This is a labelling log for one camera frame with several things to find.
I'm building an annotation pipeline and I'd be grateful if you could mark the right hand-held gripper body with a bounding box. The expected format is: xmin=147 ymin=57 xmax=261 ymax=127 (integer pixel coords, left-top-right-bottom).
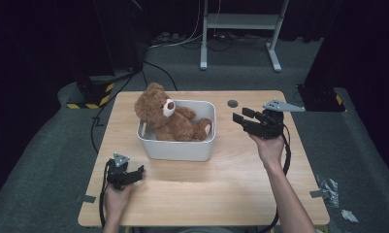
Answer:
xmin=243 ymin=98 xmax=306 ymax=141

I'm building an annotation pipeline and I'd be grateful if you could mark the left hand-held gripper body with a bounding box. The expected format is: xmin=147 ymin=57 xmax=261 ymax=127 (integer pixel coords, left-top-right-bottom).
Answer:
xmin=106 ymin=152 xmax=138 ymax=191

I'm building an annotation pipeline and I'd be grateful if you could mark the white plastic bin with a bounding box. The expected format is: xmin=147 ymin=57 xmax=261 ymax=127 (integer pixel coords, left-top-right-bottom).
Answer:
xmin=136 ymin=99 xmax=217 ymax=162

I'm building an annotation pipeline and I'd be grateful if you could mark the brown teddy bear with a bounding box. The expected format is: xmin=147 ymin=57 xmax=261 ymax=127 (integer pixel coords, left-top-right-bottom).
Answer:
xmin=134 ymin=82 xmax=213 ymax=143

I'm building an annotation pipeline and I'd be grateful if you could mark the person's right hand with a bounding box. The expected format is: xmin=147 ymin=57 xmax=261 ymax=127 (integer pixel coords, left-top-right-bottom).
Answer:
xmin=248 ymin=133 xmax=286 ymax=168

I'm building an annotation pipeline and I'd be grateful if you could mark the grey tape strip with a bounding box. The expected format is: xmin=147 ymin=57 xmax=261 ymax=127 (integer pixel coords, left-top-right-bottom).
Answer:
xmin=309 ymin=188 xmax=328 ymax=199
xmin=75 ymin=193 xmax=97 ymax=205

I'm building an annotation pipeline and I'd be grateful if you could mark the black stand with striped base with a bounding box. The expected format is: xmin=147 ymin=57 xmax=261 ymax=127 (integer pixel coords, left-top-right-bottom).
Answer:
xmin=296 ymin=83 xmax=347 ymax=114
xmin=66 ymin=76 xmax=116 ymax=111

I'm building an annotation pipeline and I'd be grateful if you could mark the crumpled clear plastic wrap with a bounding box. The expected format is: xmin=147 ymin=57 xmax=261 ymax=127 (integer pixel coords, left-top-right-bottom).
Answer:
xmin=315 ymin=174 xmax=340 ymax=209

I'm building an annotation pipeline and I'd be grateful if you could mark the white metal stand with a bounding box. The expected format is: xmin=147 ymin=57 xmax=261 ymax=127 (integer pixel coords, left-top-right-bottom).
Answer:
xmin=199 ymin=0 xmax=291 ymax=73

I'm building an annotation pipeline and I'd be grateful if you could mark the crumpled white paper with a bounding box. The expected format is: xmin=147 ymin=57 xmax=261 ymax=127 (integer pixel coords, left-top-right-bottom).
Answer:
xmin=340 ymin=209 xmax=359 ymax=224

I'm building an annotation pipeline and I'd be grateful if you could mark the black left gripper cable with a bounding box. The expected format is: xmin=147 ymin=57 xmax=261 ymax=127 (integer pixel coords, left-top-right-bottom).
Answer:
xmin=98 ymin=158 xmax=113 ymax=229

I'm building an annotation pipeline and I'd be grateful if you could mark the long black floor cable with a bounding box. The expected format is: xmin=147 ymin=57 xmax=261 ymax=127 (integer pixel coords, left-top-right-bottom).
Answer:
xmin=90 ymin=71 xmax=135 ymax=153

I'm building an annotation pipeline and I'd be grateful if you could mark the short black floor cable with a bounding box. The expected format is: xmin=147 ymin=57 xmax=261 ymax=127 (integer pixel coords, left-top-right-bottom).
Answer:
xmin=143 ymin=59 xmax=178 ymax=92

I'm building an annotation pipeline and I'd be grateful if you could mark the white floor cable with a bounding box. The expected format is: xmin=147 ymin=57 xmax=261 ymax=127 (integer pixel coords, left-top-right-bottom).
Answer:
xmin=147 ymin=0 xmax=205 ymax=50

